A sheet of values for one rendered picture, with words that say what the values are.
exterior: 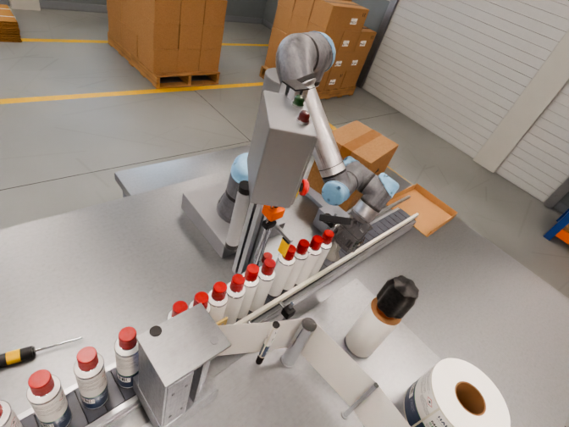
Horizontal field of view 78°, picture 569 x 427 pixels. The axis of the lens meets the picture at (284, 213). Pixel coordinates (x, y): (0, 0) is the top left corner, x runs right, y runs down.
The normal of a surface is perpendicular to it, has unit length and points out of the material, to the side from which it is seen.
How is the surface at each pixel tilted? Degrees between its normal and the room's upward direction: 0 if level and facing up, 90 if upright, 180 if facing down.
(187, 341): 0
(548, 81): 90
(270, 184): 90
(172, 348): 0
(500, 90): 90
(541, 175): 90
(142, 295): 0
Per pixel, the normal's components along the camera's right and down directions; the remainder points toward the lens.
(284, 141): 0.11, 0.68
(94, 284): 0.26, -0.72
